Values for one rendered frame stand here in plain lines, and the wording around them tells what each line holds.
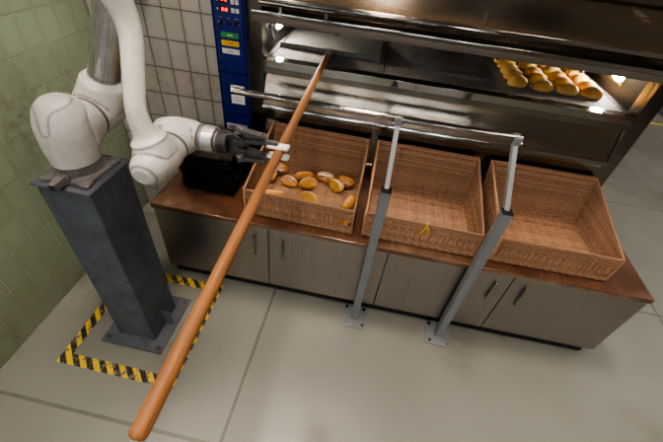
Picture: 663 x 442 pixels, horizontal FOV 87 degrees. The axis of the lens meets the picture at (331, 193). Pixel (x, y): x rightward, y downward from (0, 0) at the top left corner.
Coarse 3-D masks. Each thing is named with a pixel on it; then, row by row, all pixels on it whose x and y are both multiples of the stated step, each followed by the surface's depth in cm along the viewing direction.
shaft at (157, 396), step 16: (320, 64) 170; (304, 96) 142; (288, 128) 122; (272, 160) 107; (272, 176) 104; (256, 192) 95; (256, 208) 92; (240, 224) 86; (240, 240) 83; (224, 256) 78; (224, 272) 76; (208, 288) 72; (208, 304) 70; (192, 320) 66; (192, 336) 65; (176, 352) 61; (176, 368) 60; (160, 384) 57; (160, 400) 56; (144, 416) 54; (144, 432) 53
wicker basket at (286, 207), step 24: (312, 144) 196; (336, 144) 194; (360, 144) 192; (264, 168) 194; (288, 168) 205; (312, 168) 202; (336, 168) 200; (360, 168) 197; (264, 192) 166; (288, 192) 190; (336, 192) 194; (288, 216) 172; (312, 216) 170; (336, 216) 166
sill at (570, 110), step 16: (272, 64) 177; (288, 64) 175; (304, 64) 175; (352, 80) 175; (368, 80) 174; (384, 80) 172; (400, 80) 172; (416, 80) 174; (448, 96) 172; (464, 96) 170; (480, 96) 169; (496, 96) 168; (512, 96) 170; (560, 112) 168; (576, 112) 166; (592, 112) 165; (608, 112) 166; (624, 112) 167
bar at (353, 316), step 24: (264, 96) 147; (408, 120) 143; (432, 120) 143; (384, 192) 140; (504, 192) 141; (384, 216) 148; (504, 216) 137; (480, 264) 156; (360, 288) 181; (360, 312) 204; (456, 312) 180; (432, 336) 196
